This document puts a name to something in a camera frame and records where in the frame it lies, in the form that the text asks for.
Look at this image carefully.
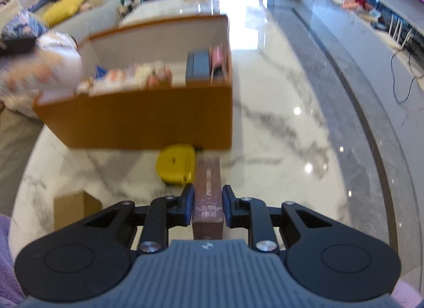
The brown card box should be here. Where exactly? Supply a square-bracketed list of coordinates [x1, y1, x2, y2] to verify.
[191, 156, 224, 240]

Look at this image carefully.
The white lotion tube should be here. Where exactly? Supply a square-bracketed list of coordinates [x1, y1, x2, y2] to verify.
[1, 31, 83, 96]

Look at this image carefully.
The yellow tape measure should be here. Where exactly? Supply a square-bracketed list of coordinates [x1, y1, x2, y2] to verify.
[156, 144, 196, 186]

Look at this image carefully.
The white plush with striped hat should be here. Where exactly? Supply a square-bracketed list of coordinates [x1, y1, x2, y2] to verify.
[76, 70, 138, 95]

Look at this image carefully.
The small brown cardboard box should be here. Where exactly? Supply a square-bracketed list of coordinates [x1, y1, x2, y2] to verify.
[53, 190, 103, 230]

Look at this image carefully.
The dark grey gift box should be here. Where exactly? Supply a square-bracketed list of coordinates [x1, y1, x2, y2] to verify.
[185, 49, 211, 85]

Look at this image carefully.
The pink embossed card case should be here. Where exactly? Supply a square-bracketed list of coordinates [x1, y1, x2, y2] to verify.
[209, 44, 229, 84]

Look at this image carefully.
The crochet bunny doll with flowers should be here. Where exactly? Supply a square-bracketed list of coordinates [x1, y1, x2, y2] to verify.
[132, 61, 173, 88]

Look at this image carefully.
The blue floral cushion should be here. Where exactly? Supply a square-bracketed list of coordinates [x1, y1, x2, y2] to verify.
[1, 9, 48, 40]

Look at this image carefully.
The yellow cushion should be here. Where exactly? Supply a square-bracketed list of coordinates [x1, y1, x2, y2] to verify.
[42, 0, 86, 27]

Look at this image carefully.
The large orange cardboard box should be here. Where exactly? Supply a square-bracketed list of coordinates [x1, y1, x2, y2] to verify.
[33, 14, 233, 150]

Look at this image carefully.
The grey sofa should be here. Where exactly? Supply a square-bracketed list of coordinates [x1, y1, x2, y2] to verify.
[1, 0, 126, 203]

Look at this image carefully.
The white wifi router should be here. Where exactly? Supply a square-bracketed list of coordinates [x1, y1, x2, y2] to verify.
[379, 15, 413, 50]

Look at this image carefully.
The black cable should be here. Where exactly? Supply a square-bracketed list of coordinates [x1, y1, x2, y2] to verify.
[390, 50, 424, 105]

